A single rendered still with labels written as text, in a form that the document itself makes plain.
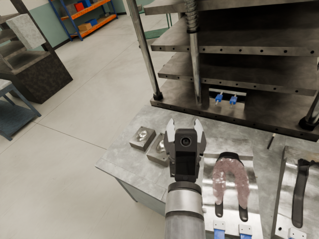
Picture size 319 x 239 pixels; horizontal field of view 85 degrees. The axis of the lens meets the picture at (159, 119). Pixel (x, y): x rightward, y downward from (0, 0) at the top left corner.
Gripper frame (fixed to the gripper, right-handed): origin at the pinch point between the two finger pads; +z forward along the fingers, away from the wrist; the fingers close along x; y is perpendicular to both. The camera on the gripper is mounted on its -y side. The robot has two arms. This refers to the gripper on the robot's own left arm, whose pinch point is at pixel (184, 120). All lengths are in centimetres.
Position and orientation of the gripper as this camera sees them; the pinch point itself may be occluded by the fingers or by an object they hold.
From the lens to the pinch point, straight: 50.1
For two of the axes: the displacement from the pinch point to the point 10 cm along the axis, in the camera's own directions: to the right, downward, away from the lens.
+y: 0.8, 7.0, 7.1
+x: 9.9, 0.1, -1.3
